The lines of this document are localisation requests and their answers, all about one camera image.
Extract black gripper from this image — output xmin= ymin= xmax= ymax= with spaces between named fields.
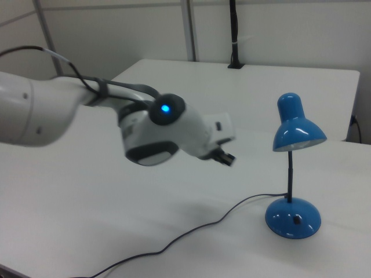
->
xmin=209 ymin=147 xmax=237 ymax=169

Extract blue gooseneck desk lamp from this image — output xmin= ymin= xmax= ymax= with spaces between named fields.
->
xmin=264 ymin=92 xmax=328 ymax=240

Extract black clamped pole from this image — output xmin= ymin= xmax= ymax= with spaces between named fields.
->
xmin=227 ymin=0 xmax=245 ymax=70

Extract black lamp power cable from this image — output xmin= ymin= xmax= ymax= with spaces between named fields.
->
xmin=68 ymin=193 xmax=288 ymax=278

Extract grey metal partition post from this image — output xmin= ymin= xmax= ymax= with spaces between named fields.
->
xmin=34 ymin=0 xmax=65 ymax=76
xmin=181 ymin=0 xmax=201 ymax=62

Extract black wall cable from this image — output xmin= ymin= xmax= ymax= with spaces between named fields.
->
xmin=350 ymin=115 xmax=363 ymax=144

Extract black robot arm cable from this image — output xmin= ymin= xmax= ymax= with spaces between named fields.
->
xmin=0 ymin=45 xmax=161 ymax=103

